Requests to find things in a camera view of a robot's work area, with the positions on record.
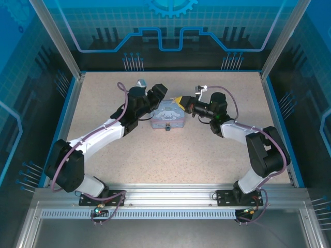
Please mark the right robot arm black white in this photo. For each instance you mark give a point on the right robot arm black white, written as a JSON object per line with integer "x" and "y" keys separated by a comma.
{"x": 263, "y": 152}

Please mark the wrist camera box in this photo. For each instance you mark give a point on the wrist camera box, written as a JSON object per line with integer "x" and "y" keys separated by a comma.
{"x": 141, "y": 83}
{"x": 200, "y": 91}

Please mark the aluminium frame post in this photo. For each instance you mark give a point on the aluminium frame post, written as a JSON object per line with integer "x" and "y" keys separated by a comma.
{"x": 59, "y": 41}
{"x": 282, "y": 41}

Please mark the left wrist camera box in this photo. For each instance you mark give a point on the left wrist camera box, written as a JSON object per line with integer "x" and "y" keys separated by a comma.
{"x": 141, "y": 83}

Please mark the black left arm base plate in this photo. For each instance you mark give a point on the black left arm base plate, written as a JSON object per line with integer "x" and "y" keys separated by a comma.
{"x": 116, "y": 199}

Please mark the connector with green light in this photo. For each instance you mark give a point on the connector with green light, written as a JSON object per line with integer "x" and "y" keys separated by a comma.
{"x": 249, "y": 211}
{"x": 99, "y": 209}

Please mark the small padlock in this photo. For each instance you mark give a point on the small padlock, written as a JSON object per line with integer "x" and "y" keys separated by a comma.
{"x": 168, "y": 127}

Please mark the grey metal tray frame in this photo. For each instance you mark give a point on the grey metal tray frame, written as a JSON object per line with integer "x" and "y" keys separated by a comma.
{"x": 165, "y": 232}

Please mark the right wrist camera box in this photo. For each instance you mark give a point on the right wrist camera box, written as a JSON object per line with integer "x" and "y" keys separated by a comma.
{"x": 200, "y": 91}

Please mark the left connector with green light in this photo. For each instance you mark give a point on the left connector with green light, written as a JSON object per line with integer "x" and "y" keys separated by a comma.
{"x": 99, "y": 209}

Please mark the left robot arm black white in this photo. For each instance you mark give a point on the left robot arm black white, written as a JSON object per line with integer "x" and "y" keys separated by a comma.
{"x": 90, "y": 139}

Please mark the aluminium side rail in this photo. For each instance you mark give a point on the aluminium side rail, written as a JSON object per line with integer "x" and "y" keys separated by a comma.
{"x": 278, "y": 113}
{"x": 64, "y": 124}

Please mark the light blue cartoon tin box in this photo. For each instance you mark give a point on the light blue cartoon tin box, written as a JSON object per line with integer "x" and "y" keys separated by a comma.
{"x": 168, "y": 113}

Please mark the right connector with green light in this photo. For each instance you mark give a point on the right connector with green light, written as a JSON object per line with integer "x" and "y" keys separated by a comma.
{"x": 249, "y": 211}

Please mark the aluminium mounting rail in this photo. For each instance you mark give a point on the aluminium mounting rail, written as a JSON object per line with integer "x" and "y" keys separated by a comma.
{"x": 168, "y": 193}

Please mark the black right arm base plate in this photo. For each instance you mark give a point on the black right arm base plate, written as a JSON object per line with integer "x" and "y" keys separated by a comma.
{"x": 225, "y": 199}

